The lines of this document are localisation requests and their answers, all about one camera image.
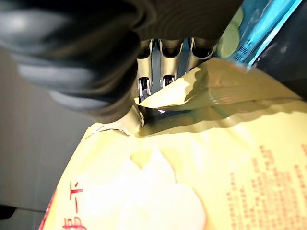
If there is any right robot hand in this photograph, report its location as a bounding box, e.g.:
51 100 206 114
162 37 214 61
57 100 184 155
0 0 245 131

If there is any yellow snack bag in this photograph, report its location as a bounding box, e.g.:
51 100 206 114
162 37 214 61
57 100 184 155
37 58 307 230

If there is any blue green snack bag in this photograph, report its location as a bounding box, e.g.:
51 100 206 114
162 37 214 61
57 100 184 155
214 0 303 70

